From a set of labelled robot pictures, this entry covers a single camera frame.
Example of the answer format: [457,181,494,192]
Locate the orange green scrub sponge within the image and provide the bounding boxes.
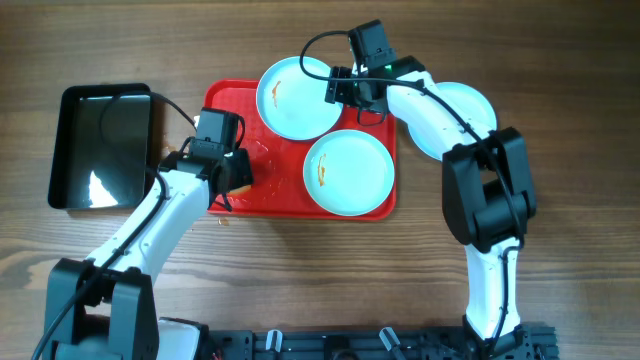
[228,185,252,196]

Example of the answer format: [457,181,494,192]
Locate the light blue plate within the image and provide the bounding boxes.
[407,82,498,161]
[256,56,343,141]
[302,129,395,217]

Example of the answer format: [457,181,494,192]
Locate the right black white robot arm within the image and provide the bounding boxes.
[325,57,537,359]

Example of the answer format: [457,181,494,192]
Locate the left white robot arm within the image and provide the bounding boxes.
[33,148,253,359]

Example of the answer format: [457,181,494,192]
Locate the red plastic tray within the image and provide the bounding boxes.
[204,79,397,222]

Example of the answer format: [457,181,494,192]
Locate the black water tray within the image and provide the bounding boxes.
[48,83,152,210]

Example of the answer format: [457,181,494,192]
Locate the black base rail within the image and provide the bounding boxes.
[210,325,560,360]

